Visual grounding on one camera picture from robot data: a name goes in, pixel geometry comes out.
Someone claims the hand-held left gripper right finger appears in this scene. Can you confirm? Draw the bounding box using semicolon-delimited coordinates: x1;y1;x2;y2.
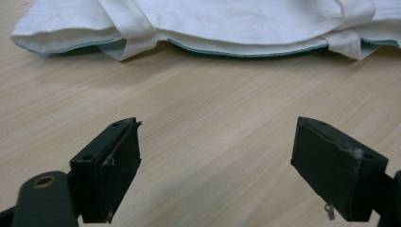
290;115;390;222

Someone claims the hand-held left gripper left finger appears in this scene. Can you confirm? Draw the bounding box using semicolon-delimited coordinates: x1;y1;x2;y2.
69;116;143;224

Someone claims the white and green tote bag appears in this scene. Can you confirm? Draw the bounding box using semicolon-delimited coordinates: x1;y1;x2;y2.
9;0;401;61

